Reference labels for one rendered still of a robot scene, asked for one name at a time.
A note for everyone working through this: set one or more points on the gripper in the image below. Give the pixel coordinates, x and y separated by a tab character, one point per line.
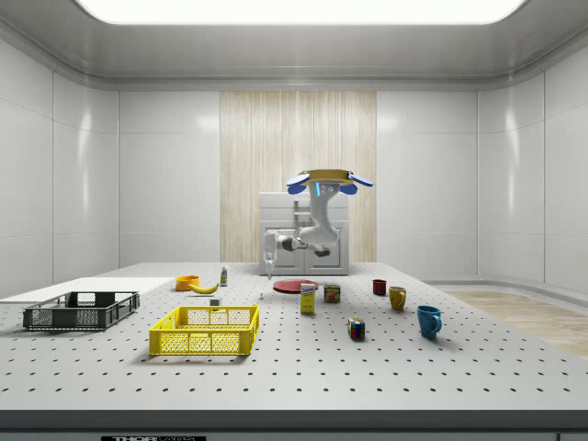
268	266

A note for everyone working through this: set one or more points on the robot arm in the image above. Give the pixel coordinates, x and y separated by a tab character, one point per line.
321	216

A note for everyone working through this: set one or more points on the red plate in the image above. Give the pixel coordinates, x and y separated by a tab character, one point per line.
289	287

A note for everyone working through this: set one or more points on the small white bottle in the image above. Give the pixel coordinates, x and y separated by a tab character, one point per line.
223	277

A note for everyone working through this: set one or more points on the white cabinet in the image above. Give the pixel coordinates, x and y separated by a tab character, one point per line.
280	216

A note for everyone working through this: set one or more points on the yellow and white box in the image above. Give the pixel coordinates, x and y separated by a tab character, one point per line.
308	301

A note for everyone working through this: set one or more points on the grey cube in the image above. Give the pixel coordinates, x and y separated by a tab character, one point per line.
215	302

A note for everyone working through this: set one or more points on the banana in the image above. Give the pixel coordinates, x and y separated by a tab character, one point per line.
204	290

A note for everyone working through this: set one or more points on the flat-sided can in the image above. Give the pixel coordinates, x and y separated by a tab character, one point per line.
331	294

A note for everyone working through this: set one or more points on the yellow bowl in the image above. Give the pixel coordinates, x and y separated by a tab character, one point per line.
185	284

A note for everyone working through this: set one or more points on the yellow basket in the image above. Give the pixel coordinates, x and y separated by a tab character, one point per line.
202	342

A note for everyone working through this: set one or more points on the puzzle cube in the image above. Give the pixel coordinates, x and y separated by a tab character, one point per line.
356	329

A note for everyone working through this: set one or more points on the red mug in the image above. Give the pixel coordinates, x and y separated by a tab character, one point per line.
378	287

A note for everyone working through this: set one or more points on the yellow mug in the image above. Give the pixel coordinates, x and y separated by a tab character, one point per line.
396	298

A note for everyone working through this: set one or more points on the white board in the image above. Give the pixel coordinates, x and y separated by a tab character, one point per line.
115	285

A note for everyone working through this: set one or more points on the blue mug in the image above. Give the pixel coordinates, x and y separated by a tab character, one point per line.
428	322

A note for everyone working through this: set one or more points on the dark grey basket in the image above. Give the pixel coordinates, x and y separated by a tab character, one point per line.
69	317

